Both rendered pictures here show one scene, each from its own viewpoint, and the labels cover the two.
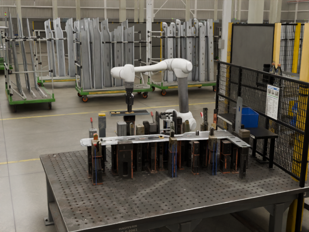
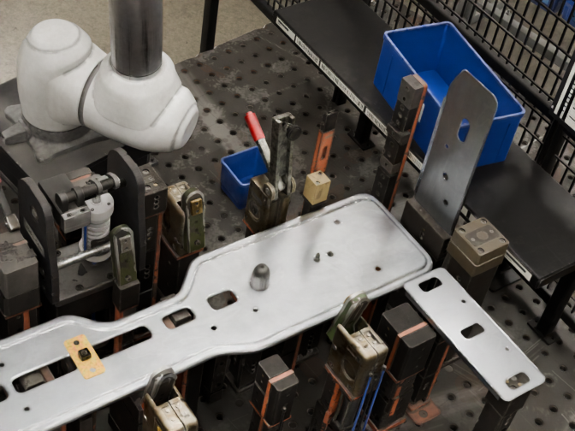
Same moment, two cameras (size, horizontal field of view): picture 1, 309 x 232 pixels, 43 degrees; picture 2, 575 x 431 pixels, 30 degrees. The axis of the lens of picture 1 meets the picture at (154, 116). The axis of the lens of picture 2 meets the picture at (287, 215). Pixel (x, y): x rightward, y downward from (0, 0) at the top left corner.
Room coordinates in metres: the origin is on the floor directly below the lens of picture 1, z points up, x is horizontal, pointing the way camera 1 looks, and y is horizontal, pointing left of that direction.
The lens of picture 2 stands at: (2.36, 0.18, 2.44)
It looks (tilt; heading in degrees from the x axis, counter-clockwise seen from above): 45 degrees down; 331
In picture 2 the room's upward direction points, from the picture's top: 11 degrees clockwise
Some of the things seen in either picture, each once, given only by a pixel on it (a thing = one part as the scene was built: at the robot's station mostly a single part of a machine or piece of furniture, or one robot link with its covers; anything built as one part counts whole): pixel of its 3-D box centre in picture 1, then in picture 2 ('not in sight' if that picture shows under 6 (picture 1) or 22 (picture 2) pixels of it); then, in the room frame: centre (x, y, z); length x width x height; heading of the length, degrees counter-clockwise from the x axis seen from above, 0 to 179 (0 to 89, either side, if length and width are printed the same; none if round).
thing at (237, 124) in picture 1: (238, 115); (453, 153); (3.54, -0.77, 1.17); 0.12 x 0.01 x 0.34; 13
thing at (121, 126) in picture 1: (122, 144); not in sight; (3.47, 0.30, 0.90); 0.13 x 0.10 x 0.41; 13
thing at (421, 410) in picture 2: (234, 156); (429, 357); (3.33, -0.71, 0.84); 0.11 x 0.06 x 0.29; 13
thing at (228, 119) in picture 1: (244, 124); (431, 121); (3.78, -0.89, 1.02); 0.90 x 0.22 x 0.03; 13
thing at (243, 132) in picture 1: (243, 148); (458, 297); (3.43, -0.81, 0.88); 0.08 x 0.08 x 0.36; 13
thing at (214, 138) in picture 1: (212, 155); (344, 395); (3.28, -0.50, 0.87); 0.12 x 0.09 x 0.35; 13
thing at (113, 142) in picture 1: (159, 137); (74, 366); (3.37, -0.04, 1.00); 1.38 x 0.22 x 0.02; 103
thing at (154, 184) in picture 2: (178, 138); (141, 257); (3.64, -0.23, 0.91); 0.07 x 0.05 x 0.42; 13
